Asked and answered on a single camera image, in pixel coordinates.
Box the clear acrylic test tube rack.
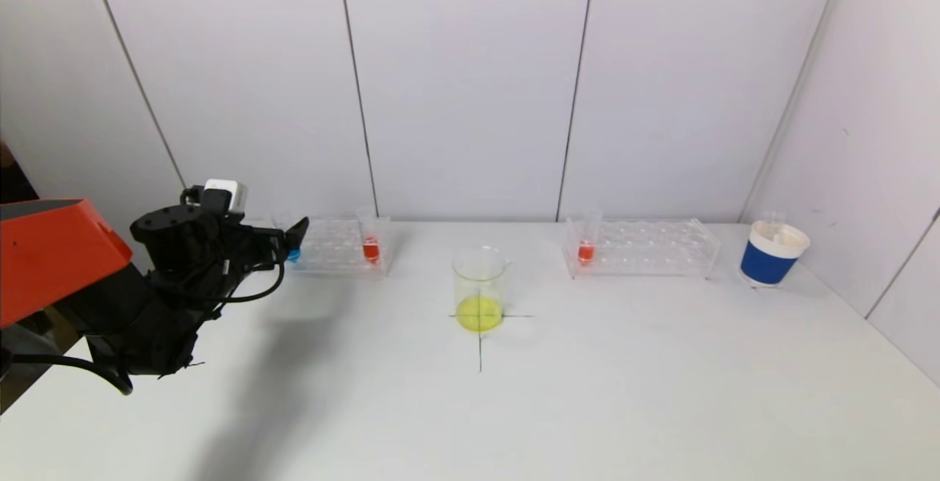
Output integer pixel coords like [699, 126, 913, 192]
[268, 215, 394, 276]
[563, 217, 720, 281]

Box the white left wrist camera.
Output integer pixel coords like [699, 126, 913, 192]
[202, 179, 248, 214]

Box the test tube with red pigment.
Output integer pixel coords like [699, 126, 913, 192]
[357, 207, 388, 266]
[576, 208, 603, 267]

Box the test tube with blue pigment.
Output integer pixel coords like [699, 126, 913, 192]
[275, 211, 303, 262]

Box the clear glass beaker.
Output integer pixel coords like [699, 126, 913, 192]
[451, 245, 512, 333]

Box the bystander black shirt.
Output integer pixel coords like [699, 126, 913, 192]
[0, 140, 37, 203]

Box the blue white paper cup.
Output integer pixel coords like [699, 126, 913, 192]
[740, 221, 811, 289]

